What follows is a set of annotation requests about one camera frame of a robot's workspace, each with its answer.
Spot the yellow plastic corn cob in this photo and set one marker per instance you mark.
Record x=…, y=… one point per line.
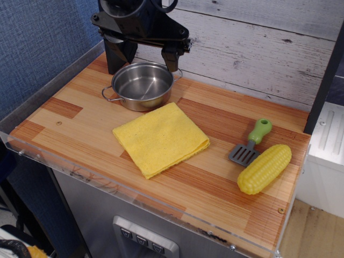
x=264, y=169

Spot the clear acrylic table guard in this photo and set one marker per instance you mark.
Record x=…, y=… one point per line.
x=68, y=127

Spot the stainless steel cabinet front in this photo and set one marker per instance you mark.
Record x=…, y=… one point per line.
x=94, y=209

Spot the white ridged appliance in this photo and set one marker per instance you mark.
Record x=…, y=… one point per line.
x=321, y=182

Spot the silver oven control panel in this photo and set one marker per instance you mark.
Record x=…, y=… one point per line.
x=127, y=230

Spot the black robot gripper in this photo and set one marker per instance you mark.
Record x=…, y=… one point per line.
x=125, y=24

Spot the yellow towel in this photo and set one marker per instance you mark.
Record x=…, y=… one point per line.
x=161, y=139

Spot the small steel pot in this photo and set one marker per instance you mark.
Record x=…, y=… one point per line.
x=142, y=86

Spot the green handled grey spatula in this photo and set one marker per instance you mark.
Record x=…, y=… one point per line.
x=245, y=154

